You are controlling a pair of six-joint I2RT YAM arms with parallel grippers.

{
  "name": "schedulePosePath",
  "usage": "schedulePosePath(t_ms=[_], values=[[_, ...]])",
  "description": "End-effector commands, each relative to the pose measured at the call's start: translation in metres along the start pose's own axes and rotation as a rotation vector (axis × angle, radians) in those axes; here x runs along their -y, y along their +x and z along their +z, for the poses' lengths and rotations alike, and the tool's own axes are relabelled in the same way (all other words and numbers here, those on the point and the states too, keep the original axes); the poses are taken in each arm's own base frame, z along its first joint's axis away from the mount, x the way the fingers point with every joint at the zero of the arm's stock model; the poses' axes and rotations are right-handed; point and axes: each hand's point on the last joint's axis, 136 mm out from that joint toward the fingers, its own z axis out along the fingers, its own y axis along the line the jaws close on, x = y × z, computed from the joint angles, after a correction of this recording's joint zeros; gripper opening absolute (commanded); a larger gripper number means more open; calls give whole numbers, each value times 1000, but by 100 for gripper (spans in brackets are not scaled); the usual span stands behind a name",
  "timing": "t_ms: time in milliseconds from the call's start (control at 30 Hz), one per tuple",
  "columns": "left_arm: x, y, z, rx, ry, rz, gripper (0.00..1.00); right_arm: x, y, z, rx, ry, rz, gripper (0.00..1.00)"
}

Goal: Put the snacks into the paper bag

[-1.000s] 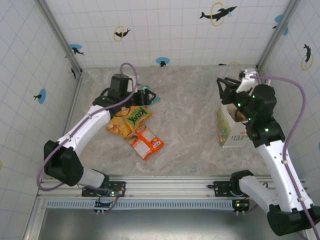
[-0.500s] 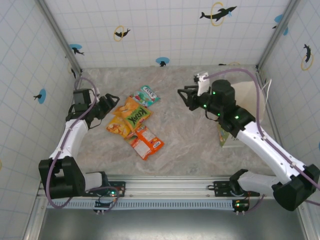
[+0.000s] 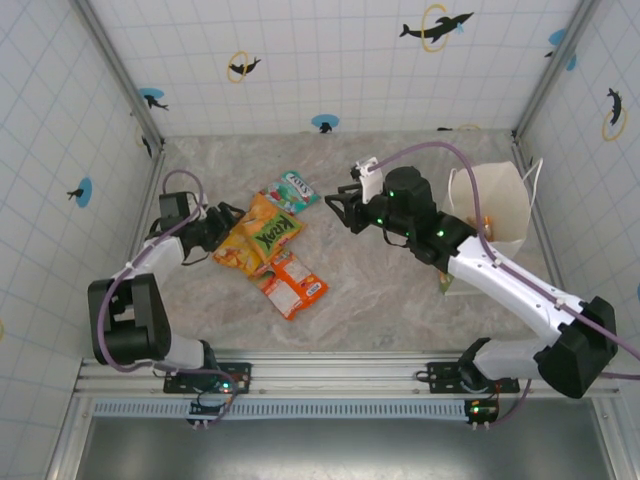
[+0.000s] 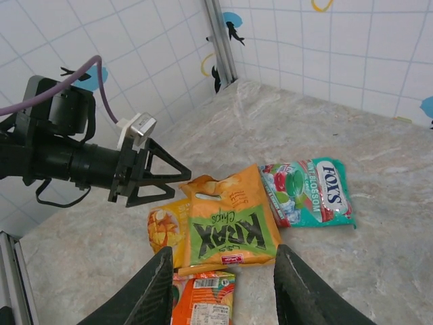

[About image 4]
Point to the aluminium corner post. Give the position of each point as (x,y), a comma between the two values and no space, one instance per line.
(221,40)

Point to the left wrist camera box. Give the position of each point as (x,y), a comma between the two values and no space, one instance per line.
(142,125)

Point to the orange snack packet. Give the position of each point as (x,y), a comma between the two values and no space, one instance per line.
(203,301)

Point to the blue disc black seal sticker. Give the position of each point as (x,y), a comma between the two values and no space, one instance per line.
(428,105)

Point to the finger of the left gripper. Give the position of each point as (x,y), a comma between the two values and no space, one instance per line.
(181,172)
(167,193)

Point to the yellow mango snack bag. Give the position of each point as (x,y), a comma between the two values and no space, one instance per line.
(165,227)

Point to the blue disc black fish sticker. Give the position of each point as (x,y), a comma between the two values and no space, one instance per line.
(231,20)

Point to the aluminium side rail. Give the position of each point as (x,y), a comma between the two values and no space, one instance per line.
(13,281)

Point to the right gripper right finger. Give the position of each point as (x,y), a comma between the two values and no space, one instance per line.
(304,298)

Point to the blue oval black animal sticker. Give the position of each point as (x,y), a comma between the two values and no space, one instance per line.
(103,72)

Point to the teal Fox's mint candy bag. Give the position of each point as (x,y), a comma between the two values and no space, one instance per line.
(314,193)

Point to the orange Krax chips bag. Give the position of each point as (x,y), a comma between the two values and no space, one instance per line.
(230,230)

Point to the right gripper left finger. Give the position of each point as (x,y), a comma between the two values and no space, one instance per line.
(145,298)

